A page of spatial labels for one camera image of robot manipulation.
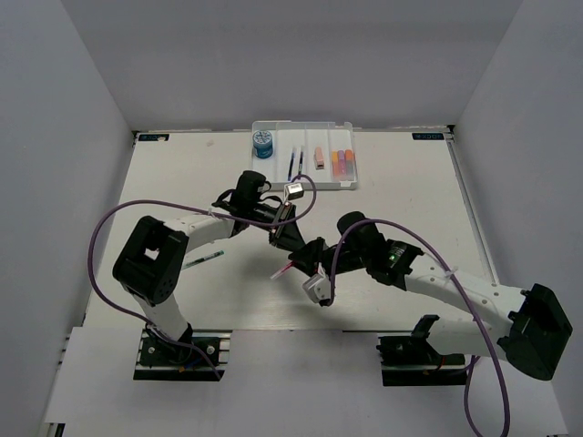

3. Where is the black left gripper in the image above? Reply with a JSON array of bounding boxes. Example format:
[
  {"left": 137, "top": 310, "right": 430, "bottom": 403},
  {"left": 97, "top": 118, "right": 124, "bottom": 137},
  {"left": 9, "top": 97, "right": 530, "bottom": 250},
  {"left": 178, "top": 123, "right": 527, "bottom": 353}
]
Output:
[{"left": 249, "top": 201, "right": 304, "bottom": 252}]

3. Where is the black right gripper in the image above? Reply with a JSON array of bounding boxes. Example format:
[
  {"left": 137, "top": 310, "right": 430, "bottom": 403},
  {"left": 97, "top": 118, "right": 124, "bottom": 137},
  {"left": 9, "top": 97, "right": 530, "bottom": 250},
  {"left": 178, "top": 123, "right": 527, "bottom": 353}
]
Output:
[{"left": 288, "top": 237, "right": 370, "bottom": 279}]

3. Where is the red pen refill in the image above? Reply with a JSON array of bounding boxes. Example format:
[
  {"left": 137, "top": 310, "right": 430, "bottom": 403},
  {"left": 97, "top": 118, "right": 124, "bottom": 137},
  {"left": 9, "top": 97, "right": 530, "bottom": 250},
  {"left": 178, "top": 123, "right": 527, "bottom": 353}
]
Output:
[{"left": 270, "top": 262, "right": 293, "bottom": 280}]

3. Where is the green pen refill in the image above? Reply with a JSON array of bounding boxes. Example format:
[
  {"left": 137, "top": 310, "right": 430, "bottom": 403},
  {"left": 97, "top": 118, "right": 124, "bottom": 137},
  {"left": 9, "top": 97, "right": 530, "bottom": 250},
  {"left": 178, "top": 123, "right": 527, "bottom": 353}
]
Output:
[{"left": 181, "top": 250, "right": 224, "bottom": 270}]

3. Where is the pink stapler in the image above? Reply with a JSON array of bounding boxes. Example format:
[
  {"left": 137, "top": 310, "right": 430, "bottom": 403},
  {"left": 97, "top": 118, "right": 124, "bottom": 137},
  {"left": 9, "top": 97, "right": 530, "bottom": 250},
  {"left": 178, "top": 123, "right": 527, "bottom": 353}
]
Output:
[{"left": 313, "top": 147, "right": 325, "bottom": 170}]

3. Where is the purple cap highlighter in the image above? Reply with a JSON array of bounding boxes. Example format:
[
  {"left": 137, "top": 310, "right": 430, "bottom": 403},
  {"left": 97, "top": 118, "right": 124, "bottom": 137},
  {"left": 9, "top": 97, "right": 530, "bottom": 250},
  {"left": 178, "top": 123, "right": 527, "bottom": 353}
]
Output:
[{"left": 337, "top": 150, "right": 347, "bottom": 180}]

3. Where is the yellow cap highlighter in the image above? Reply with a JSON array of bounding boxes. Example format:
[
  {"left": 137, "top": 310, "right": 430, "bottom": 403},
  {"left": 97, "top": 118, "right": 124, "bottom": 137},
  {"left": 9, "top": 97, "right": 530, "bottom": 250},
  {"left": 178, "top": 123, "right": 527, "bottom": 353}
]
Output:
[{"left": 331, "top": 151, "right": 340, "bottom": 180}]

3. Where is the blue correction tape roll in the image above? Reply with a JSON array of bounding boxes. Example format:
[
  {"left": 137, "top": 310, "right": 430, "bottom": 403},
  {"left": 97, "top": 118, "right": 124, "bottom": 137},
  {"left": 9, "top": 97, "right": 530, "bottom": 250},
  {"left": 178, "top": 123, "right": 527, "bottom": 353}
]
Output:
[{"left": 251, "top": 130, "right": 273, "bottom": 159}]

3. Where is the orange cap highlighter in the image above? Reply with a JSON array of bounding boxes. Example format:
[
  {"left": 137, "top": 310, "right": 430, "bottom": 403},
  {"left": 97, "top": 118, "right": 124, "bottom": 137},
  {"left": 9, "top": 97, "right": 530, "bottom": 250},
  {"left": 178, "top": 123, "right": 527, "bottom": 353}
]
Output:
[{"left": 344, "top": 149, "right": 355, "bottom": 180}]

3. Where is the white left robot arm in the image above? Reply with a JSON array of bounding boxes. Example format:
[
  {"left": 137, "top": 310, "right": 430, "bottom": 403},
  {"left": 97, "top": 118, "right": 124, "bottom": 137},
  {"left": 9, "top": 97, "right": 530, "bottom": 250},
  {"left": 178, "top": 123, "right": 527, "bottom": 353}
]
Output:
[{"left": 113, "top": 170, "right": 305, "bottom": 363}]

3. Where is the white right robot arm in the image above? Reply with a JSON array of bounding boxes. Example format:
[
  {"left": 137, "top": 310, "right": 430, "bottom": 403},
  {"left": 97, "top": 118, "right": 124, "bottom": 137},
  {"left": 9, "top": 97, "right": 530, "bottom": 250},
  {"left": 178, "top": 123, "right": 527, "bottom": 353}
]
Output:
[{"left": 289, "top": 211, "right": 573, "bottom": 381}]

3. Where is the white divided organizer tray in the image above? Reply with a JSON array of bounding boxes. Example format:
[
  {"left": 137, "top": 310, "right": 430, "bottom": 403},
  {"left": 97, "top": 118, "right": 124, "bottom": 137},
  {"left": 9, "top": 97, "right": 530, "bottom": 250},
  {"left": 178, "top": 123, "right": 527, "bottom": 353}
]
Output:
[{"left": 250, "top": 120, "right": 358, "bottom": 190}]

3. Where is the right black table label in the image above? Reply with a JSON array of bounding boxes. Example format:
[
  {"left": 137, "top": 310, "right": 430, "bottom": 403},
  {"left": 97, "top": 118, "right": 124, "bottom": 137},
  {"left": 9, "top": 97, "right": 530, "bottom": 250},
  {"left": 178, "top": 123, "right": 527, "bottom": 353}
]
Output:
[{"left": 412, "top": 132, "right": 445, "bottom": 141}]

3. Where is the black table label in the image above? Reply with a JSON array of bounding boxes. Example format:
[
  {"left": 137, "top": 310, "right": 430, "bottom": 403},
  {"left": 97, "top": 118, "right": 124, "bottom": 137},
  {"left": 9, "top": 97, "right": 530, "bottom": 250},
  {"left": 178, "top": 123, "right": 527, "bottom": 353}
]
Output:
[
  {"left": 412, "top": 132, "right": 445, "bottom": 141},
  {"left": 138, "top": 133, "right": 169, "bottom": 142}
]

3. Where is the left black table label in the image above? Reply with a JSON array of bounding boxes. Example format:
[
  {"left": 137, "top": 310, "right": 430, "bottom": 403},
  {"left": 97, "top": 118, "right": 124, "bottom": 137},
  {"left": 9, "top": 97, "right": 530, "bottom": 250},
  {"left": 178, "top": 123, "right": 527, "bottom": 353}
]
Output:
[{"left": 138, "top": 133, "right": 169, "bottom": 142}]

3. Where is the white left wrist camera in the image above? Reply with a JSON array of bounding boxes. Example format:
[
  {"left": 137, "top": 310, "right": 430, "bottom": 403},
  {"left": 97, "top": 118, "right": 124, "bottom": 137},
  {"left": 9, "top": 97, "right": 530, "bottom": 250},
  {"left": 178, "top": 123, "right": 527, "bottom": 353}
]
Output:
[{"left": 283, "top": 182, "right": 304, "bottom": 202}]

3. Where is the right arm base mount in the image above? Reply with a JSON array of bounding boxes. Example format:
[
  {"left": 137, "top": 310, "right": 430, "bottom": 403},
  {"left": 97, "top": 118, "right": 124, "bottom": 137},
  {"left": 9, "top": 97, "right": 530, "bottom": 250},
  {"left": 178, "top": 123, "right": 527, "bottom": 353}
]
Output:
[{"left": 376, "top": 335, "right": 467, "bottom": 387}]

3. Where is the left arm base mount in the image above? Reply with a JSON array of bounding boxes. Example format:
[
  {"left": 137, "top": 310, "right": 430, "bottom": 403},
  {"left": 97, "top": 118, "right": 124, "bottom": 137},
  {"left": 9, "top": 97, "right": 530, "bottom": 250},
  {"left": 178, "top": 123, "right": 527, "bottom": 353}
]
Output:
[{"left": 133, "top": 329, "right": 231, "bottom": 382}]

